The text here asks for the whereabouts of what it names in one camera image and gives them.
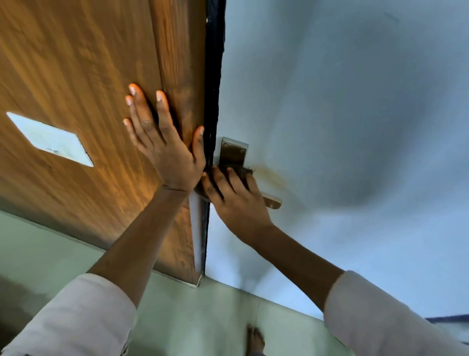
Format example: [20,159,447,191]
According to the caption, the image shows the person's left hand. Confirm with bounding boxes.
[123,84,206,192]

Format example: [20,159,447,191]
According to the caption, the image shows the person's right hand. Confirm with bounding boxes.
[201,166,276,245]

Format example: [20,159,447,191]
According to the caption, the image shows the dark cleaning cloth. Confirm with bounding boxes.
[194,164,256,203]

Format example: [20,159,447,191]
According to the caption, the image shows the person's right forearm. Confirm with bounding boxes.
[244,224,469,356]

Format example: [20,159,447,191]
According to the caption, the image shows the person's left forearm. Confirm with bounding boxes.
[0,185,192,356]

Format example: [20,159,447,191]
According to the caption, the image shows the white rectangular plate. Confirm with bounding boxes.
[6,112,94,168]

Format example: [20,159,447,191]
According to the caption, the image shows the brown wooden panel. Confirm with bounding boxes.
[0,0,208,288]

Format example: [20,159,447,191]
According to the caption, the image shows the white door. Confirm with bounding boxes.
[204,0,469,320]

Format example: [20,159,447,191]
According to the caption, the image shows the person's bare foot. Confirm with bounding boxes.
[246,324,266,356]

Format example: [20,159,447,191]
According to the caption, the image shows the metal door handle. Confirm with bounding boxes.
[219,137,282,210]

